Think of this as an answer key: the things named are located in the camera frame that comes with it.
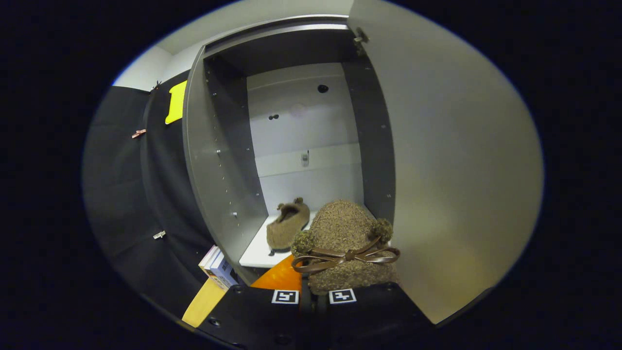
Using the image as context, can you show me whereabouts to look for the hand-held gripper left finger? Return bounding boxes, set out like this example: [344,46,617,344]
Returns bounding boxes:
[196,254,312,350]

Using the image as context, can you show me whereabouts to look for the blue book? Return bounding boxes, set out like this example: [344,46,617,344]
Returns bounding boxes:
[210,253,239,291]

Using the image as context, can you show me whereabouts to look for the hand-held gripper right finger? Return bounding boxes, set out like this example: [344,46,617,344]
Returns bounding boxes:
[316,283,434,350]

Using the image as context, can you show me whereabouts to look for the beige shoe cabinet door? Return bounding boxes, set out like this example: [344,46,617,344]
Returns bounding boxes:
[347,0,544,324]

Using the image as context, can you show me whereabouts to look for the brown fuzzy pompom shoe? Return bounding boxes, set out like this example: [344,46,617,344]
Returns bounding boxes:
[266,197,311,251]
[291,199,401,296]

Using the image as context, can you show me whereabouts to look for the black backdrop cloth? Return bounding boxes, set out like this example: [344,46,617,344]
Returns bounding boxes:
[82,70,229,319]

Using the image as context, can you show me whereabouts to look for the white book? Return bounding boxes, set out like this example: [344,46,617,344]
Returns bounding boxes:
[198,245,222,280]

